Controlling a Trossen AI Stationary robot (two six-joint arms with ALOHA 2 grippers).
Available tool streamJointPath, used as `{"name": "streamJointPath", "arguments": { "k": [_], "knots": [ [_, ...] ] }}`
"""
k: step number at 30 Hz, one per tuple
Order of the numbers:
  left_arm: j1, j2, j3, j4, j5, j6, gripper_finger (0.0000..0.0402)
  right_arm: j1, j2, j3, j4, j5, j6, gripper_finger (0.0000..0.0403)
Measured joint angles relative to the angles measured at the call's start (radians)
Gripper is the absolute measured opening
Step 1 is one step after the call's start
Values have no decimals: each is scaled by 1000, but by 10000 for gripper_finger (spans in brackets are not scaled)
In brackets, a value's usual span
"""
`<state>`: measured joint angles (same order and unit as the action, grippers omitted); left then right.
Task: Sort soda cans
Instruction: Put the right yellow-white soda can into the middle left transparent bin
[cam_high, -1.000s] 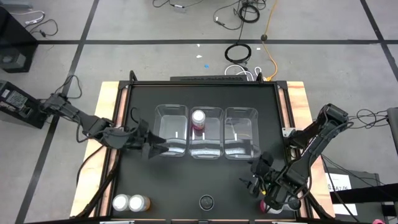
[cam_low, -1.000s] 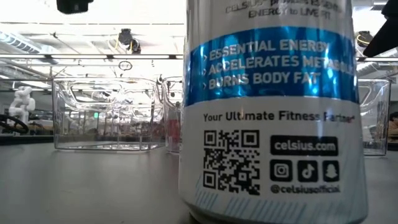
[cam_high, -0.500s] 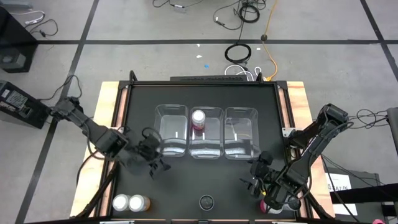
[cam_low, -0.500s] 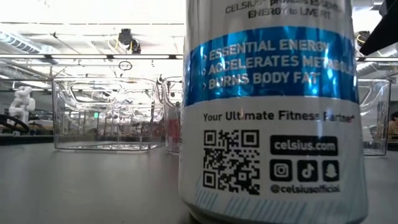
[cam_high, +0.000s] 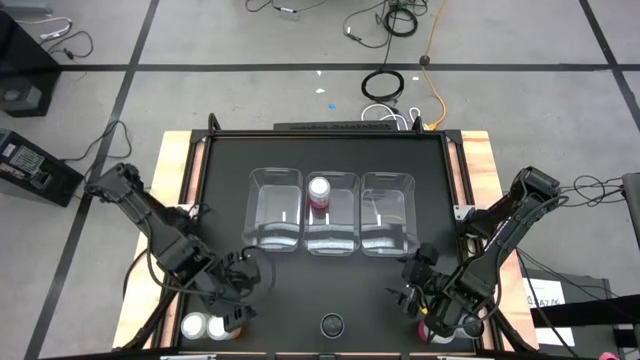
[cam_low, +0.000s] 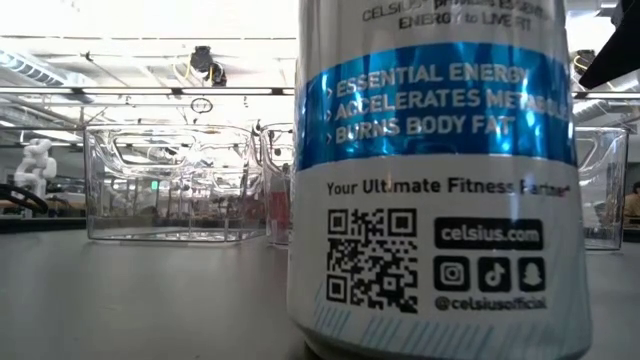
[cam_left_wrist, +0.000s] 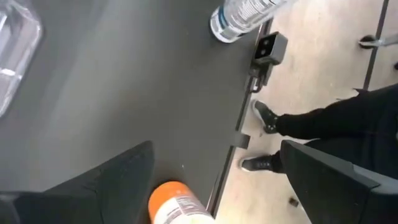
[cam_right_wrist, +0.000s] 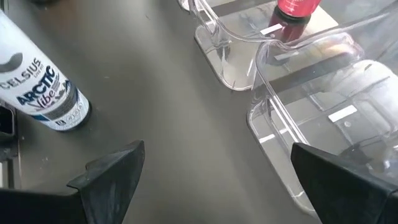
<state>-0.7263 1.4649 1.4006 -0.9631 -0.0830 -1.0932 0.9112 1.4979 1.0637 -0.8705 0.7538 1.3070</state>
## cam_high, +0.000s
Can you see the clear plastic bin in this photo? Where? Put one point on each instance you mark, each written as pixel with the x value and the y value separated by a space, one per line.
pixel 340 225
pixel 272 215
pixel 390 215

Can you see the white paper sheet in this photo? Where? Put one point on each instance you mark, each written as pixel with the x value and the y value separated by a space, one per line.
pixel 544 292
pixel 555 336

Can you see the black bar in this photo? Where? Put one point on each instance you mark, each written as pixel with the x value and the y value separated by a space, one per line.
pixel 585 310

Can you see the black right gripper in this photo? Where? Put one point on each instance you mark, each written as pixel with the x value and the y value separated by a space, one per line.
pixel 420 277

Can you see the short black frame brace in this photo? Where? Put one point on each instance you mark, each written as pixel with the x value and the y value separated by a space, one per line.
pixel 417 123
pixel 214 122

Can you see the black cabinet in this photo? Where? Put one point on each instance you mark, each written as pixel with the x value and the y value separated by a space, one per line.
pixel 22 65

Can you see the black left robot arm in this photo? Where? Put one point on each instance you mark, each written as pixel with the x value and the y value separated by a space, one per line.
pixel 165 235

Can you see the white capped bottle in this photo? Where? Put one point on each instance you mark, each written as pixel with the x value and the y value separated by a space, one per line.
pixel 217 328

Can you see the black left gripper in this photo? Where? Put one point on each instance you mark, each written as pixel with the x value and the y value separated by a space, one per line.
pixel 240 277

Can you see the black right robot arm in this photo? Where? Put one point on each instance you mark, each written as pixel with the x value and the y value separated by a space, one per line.
pixel 500 235

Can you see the black power strip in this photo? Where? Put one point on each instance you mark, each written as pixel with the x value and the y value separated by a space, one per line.
pixel 332 126

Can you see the dark grey cart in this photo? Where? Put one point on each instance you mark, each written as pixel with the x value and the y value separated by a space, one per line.
pixel 585 287

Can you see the black table frame rim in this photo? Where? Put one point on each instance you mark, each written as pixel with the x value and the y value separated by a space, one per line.
pixel 325 135

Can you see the black computer box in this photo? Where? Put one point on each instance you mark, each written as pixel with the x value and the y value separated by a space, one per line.
pixel 35 167

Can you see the pink bottle with white cap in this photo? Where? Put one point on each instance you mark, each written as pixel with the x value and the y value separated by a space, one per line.
pixel 319 192

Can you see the grey post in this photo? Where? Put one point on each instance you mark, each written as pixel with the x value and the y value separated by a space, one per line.
pixel 632 200

